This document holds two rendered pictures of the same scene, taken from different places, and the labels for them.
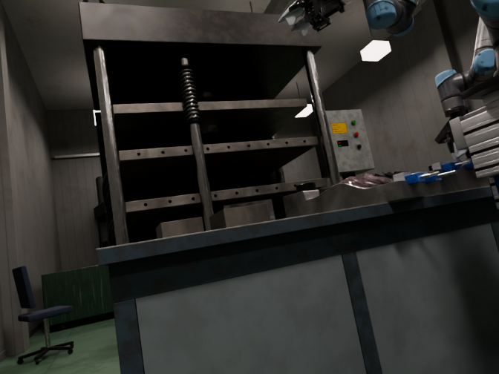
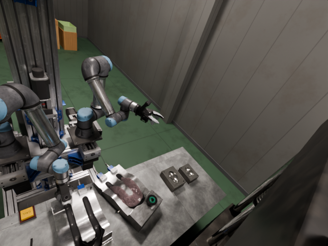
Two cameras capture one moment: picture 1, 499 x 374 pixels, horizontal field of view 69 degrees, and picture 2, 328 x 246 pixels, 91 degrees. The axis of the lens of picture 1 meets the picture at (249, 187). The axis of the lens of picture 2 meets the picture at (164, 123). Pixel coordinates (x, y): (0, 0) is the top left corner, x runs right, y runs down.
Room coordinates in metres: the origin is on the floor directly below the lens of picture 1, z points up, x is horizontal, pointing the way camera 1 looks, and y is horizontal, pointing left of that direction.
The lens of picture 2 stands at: (1.98, -0.65, 2.11)
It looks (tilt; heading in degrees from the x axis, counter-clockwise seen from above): 35 degrees down; 151
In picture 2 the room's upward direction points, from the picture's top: 21 degrees clockwise
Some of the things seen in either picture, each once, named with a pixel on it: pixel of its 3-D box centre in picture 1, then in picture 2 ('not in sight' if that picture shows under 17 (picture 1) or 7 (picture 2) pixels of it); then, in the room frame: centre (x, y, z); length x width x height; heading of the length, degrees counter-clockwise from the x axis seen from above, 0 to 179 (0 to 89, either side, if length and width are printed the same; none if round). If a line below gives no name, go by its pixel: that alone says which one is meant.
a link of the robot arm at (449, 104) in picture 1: (454, 105); (61, 176); (1.34, -0.82, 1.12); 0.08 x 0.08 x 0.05
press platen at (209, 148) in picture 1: (212, 165); not in sight; (2.21, 0.20, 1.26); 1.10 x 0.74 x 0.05; 111
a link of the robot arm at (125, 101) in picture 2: not in sight; (126, 103); (0.93, -0.45, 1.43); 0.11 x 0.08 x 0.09; 48
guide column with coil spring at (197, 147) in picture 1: (203, 179); (232, 226); (1.78, 0.22, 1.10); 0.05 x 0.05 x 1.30
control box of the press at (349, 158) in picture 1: (359, 225); not in sight; (2.28, -0.63, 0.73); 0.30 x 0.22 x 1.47; 111
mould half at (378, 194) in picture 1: (355, 195); (128, 192); (1.35, -0.38, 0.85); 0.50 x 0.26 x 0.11; 38
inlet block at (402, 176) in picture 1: (418, 178); (110, 168); (1.10, -0.51, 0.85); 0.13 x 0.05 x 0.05; 38
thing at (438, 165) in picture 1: (453, 166); (80, 186); (1.28, -0.73, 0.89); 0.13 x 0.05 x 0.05; 21
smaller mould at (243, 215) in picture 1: (237, 220); (172, 178); (1.25, 0.06, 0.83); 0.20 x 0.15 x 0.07; 21
